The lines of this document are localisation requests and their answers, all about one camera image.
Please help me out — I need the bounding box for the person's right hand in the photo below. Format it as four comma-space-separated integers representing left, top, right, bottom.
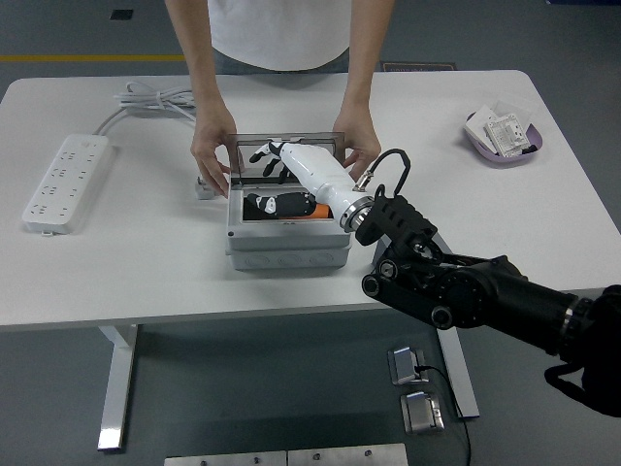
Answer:
190, 107, 239, 197

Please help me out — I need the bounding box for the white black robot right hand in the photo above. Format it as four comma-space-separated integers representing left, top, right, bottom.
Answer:
242, 140, 363, 220

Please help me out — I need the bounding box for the person's left hand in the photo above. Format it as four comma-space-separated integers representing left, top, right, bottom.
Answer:
332, 112, 382, 176

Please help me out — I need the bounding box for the transparent hinged box lid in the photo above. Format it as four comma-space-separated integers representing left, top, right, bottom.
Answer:
226, 129, 346, 183

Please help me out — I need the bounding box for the grey plastic junction box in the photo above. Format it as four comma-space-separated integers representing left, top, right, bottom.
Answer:
225, 177, 353, 272

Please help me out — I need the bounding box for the white card box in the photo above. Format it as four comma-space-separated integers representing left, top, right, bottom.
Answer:
463, 107, 497, 147

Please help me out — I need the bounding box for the dark floor mat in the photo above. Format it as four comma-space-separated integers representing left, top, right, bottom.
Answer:
381, 61, 457, 74

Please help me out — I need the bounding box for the person torso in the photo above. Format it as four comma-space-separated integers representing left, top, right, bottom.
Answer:
206, 0, 353, 77

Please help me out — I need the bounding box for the purple plastic tray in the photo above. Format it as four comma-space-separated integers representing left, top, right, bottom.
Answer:
459, 110, 544, 169

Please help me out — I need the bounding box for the white power strip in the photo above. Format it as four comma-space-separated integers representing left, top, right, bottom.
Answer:
21, 134, 117, 238

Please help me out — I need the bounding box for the clear plastic bag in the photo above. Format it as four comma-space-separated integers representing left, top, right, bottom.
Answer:
492, 90, 535, 127

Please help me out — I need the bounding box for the silver foot pedal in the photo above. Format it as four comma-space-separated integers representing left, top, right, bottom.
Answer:
386, 344, 429, 387
399, 390, 446, 435

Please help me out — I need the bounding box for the white table leg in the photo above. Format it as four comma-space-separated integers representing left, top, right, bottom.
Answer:
96, 323, 140, 452
436, 324, 481, 419

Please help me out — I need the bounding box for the grey metal plate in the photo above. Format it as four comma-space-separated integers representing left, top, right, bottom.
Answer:
163, 449, 288, 466

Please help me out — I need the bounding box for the white power cord with plug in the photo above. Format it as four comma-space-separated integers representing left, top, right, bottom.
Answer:
91, 82, 217, 201

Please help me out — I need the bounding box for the white printed switch panel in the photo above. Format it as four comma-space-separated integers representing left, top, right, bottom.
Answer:
483, 114, 530, 159

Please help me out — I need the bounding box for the black pedal cable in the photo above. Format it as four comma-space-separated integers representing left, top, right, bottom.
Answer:
414, 363, 474, 466

